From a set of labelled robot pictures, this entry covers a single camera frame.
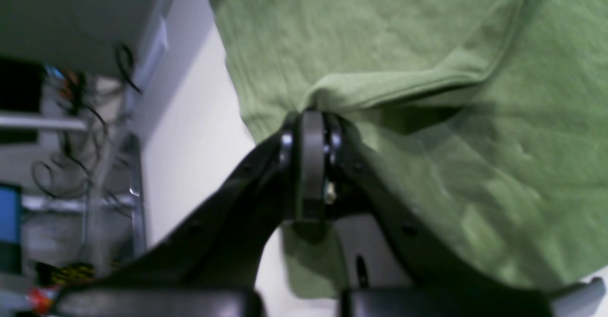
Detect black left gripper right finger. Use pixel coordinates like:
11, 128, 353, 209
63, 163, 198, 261
300, 111, 544, 299

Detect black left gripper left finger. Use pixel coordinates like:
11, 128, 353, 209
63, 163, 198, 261
98, 113, 300, 289

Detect green T-shirt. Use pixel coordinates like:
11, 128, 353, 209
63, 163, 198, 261
209, 0, 608, 289

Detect orange snack packet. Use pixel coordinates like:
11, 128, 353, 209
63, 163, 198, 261
28, 285, 61, 316

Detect blue box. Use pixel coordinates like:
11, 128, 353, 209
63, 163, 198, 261
0, 183, 22, 245

